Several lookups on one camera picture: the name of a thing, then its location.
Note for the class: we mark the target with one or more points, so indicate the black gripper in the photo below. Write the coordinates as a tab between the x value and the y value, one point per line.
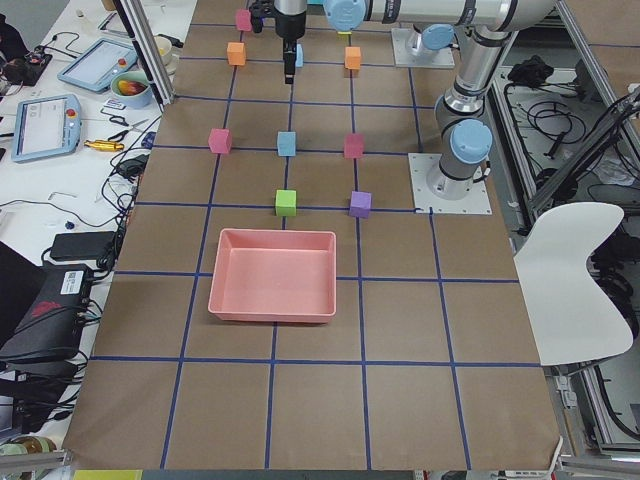
290	26

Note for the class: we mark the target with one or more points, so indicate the light blue block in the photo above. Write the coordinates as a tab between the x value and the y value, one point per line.
286	143
299	61

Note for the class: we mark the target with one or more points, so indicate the far pink block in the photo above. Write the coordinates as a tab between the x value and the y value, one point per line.
243	20

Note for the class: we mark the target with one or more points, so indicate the pink block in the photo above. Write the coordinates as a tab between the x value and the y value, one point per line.
243	20
353	146
220	141

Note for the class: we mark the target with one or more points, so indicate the left orange block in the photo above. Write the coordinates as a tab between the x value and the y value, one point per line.
236	53

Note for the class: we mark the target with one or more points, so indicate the orange block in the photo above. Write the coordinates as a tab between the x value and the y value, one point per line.
236	53
353	58

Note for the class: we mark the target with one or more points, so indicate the right orange block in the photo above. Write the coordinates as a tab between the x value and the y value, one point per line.
353	58

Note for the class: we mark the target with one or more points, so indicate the right pink block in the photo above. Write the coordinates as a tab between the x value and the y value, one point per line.
353	146

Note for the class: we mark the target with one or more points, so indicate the left pink block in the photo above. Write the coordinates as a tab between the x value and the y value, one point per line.
220	141

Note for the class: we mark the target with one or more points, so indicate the white mug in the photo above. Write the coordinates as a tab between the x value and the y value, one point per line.
165	49

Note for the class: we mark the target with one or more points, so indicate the green block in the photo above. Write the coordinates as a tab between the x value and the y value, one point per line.
286	203

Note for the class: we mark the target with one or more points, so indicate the blue bowl with fruit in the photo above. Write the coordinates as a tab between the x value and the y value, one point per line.
132	89

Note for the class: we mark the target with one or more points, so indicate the purple block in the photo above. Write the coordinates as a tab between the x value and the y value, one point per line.
360	204

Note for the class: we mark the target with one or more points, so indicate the black scissors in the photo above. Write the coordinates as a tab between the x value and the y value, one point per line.
119	137

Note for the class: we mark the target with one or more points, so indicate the far teach pendant tablet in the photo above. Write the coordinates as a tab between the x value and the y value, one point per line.
95	69

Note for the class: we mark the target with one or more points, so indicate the teach pendant tablet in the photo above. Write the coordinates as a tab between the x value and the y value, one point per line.
46	128
95	69

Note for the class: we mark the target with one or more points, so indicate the gold metal tool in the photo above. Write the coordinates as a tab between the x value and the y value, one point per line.
104	145

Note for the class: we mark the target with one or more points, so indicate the pink plastic tray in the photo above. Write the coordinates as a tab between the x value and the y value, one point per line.
265	275

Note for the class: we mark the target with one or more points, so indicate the near teach pendant tablet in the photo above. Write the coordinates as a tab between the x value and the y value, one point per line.
46	128

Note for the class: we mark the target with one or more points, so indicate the black power adapter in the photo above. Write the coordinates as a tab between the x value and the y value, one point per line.
81	246

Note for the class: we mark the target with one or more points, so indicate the black electronics box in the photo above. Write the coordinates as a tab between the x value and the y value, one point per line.
41	312

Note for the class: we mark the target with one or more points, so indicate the white chair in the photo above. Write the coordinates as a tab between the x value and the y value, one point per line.
572	319

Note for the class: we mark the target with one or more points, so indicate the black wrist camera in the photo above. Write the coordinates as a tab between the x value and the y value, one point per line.
259	11

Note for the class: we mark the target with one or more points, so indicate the aluminium frame post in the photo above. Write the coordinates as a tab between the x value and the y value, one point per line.
139	32

